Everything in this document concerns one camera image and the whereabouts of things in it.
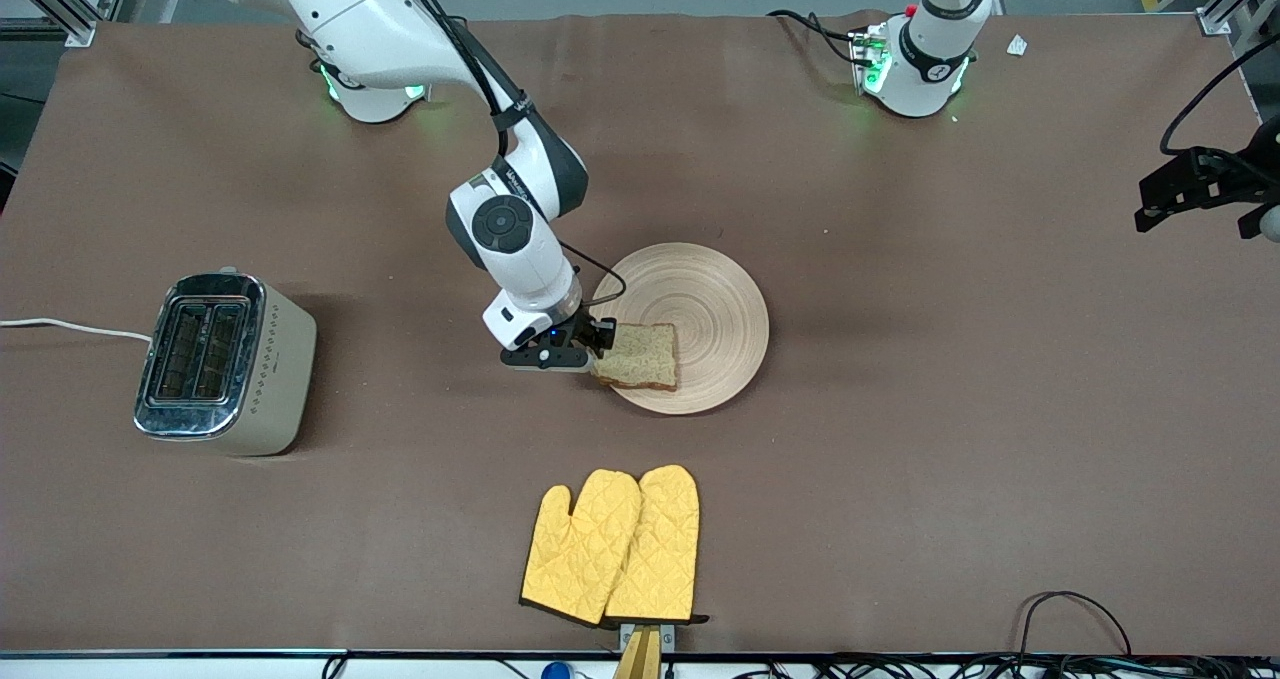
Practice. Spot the yellow quilted oven mitt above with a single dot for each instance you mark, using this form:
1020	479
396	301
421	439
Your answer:
665	549
575	554

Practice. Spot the white paper scrap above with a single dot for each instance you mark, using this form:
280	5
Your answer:
1017	45

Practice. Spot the beige chrome two-slot toaster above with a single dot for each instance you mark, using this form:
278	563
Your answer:
275	369

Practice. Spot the brown table cover cloth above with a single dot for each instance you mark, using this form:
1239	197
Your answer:
800	519

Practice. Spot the round wooden plate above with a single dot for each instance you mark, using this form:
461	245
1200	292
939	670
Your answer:
710	299

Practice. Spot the yellow wooden stick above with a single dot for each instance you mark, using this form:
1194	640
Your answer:
640	659

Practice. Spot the grey metal bracket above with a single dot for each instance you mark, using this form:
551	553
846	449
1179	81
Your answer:
668	637

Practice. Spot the brown bread slice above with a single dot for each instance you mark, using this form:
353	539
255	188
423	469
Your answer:
645	359

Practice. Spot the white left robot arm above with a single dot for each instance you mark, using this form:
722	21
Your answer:
925	84

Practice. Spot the blue round cap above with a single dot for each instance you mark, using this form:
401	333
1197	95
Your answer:
555	671

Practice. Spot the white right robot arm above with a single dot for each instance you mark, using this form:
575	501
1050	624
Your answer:
350	19

